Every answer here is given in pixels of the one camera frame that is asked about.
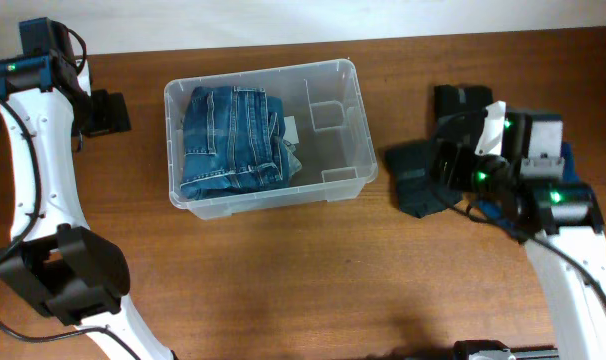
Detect light blue jeans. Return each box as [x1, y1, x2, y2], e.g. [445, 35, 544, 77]
[282, 139, 302, 180]

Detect white label in bin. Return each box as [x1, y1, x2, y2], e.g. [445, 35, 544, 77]
[283, 116, 299, 145]

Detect black folded garment, lower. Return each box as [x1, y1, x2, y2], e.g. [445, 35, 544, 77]
[384, 140, 463, 218]

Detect dark blue jeans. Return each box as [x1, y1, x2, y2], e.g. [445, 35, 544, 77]
[180, 86, 291, 200]

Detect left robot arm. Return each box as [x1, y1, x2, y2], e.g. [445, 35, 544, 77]
[0, 50, 175, 359]

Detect black folded garment, upper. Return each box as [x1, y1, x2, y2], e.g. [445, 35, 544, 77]
[433, 85, 494, 124]

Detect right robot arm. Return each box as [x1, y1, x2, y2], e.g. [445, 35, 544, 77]
[430, 110, 606, 359]

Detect black folded garment,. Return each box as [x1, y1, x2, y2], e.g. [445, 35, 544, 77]
[433, 85, 494, 124]
[384, 140, 463, 218]

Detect clear plastic storage bin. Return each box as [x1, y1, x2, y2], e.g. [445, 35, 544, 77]
[164, 59, 378, 220]

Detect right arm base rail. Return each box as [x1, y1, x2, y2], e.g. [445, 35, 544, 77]
[452, 340, 560, 360]

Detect blue folded shirt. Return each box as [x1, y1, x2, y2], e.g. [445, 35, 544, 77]
[477, 142, 580, 238]

